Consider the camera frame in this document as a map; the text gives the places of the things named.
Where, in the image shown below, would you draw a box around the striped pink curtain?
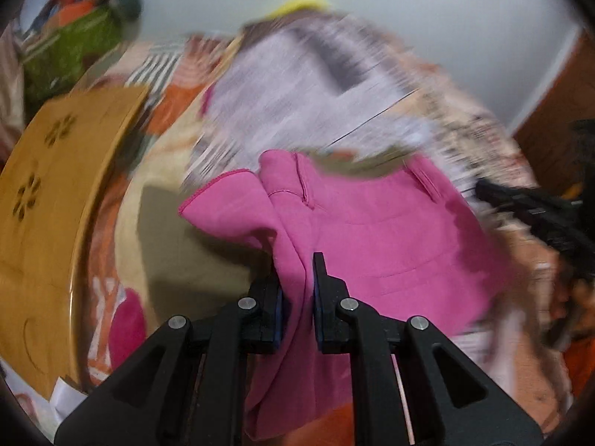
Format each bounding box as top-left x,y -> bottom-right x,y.
0,23 -> 29,159

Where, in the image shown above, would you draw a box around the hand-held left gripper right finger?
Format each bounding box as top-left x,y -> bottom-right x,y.
312,252 -> 544,446

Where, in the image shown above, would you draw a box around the wooden board with flower cutouts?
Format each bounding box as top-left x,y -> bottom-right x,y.
0,84 -> 149,400

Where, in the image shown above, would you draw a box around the orange packet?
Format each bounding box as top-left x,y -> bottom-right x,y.
51,0 -> 96,26

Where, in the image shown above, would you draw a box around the pink pants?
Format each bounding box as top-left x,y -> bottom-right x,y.
178,149 -> 512,442

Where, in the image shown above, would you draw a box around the white patterned cloth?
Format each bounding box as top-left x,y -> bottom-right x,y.
9,376 -> 89,433

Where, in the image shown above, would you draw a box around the yellow plastic object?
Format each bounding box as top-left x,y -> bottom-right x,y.
272,0 -> 331,14

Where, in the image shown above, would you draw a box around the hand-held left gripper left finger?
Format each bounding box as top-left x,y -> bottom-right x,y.
54,275 -> 284,446

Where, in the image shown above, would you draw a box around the printed blanket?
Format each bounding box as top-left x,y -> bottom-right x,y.
9,9 -> 577,446

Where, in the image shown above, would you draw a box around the green box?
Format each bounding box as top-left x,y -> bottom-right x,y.
21,7 -> 124,107

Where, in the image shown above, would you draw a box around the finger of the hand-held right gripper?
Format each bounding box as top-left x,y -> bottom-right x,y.
474,179 -> 584,249

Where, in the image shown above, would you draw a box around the wooden door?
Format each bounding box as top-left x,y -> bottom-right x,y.
514,32 -> 595,196

